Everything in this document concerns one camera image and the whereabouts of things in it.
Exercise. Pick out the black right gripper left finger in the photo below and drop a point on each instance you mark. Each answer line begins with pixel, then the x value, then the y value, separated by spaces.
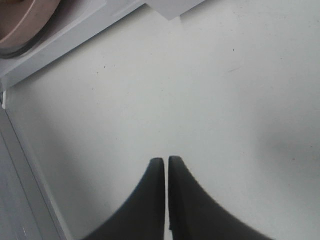
pixel 142 216

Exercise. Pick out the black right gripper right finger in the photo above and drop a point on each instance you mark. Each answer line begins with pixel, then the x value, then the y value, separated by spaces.
pixel 194 215

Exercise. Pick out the pink round plate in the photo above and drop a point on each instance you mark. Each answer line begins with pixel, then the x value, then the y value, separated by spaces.
pixel 21 20

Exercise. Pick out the white microwave oven body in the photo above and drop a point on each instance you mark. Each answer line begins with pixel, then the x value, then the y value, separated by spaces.
pixel 75 22

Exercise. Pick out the glass microwave turntable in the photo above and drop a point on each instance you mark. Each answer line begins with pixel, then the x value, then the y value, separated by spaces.
pixel 13 52

